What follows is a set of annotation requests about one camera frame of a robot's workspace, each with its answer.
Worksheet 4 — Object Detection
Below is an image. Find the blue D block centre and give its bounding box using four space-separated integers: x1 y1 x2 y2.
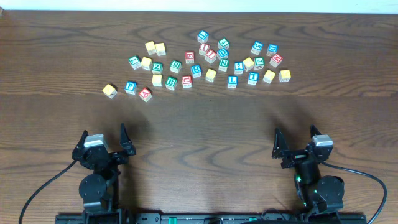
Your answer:
217 48 229 60

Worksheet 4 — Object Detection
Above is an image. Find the red E block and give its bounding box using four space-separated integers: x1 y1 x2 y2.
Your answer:
185 51 195 64

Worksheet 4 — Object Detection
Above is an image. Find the blue L block lower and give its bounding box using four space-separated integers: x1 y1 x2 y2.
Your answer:
227 75 238 88

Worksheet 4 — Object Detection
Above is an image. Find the yellow block lower right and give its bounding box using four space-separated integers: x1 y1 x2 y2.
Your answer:
262 70 275 84

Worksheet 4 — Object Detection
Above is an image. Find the blue D block right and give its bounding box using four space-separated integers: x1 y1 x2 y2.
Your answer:
266 44 278 57

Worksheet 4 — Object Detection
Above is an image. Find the green Z block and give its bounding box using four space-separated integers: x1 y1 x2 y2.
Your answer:
152 62 163 75

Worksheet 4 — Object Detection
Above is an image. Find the red A block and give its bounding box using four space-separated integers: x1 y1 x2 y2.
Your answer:
139 87 152 102

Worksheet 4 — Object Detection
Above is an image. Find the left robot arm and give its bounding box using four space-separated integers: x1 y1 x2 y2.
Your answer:
72 123 136 223

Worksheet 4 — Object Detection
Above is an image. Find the yellow block cluster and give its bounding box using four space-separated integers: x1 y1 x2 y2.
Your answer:
243 57 254 72

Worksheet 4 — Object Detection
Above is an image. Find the yellow block far left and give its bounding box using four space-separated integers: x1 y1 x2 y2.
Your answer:
102 84 118 99

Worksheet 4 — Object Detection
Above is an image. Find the blue S block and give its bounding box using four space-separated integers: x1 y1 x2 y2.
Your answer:
251 41 264 55

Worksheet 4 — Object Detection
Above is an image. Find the red M block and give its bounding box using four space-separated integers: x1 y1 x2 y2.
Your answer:
269 54 283 68

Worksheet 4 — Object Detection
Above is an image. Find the yellow block top left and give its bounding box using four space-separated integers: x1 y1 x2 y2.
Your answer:
145 41 157 55

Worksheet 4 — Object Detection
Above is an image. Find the blue H block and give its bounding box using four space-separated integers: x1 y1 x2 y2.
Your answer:
190 64 202 78

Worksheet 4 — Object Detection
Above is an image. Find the green R block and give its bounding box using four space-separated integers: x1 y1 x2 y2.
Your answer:
170 60 182 73

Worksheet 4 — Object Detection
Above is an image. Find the blue T block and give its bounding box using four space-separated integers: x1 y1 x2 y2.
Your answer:
247 72 259 85

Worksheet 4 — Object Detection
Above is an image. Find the green B block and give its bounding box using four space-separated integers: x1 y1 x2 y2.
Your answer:
165 77 177 91

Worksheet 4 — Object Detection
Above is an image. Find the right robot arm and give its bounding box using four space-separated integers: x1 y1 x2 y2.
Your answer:
272 125 345 220

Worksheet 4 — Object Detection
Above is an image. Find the green L block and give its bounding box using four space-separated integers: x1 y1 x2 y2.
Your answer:
128 55 141 70

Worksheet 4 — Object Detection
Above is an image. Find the green 4 block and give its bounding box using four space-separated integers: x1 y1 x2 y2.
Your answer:
217 37 230 49

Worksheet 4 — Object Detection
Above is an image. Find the red U block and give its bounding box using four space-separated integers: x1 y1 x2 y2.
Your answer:
181 75 193 88

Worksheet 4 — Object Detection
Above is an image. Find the yellow block beside L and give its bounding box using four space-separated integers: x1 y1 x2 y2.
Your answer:
141 57 152 70

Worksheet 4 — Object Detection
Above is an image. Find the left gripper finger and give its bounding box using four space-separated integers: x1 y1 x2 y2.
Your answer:
119 123 134 149
75 130 88 151

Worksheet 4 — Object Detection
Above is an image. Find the green N block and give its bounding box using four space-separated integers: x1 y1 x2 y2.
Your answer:
218 58 229 72

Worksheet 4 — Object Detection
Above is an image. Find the yellow O block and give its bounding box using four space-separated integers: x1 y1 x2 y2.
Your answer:
205 68 216 83

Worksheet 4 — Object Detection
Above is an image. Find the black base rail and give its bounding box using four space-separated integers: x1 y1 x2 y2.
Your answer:
55 212 367 224

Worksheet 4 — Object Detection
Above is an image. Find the blue 2 block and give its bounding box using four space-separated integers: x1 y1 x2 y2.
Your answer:
233 62 244 75

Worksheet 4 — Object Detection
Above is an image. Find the yellow block lower left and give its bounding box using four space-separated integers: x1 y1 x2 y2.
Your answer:
152 74 162 87

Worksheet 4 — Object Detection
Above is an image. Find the red I block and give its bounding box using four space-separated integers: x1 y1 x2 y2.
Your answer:
205 49 217 64

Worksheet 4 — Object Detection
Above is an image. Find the blue P block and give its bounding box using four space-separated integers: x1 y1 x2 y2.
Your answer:
124 81 137 95

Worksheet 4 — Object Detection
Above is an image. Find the blue d block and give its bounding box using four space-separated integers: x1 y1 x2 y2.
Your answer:
217 48 229 60
266 44 278 57

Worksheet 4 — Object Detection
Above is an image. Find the green J block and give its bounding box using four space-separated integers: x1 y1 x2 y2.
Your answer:
254 57 265 70

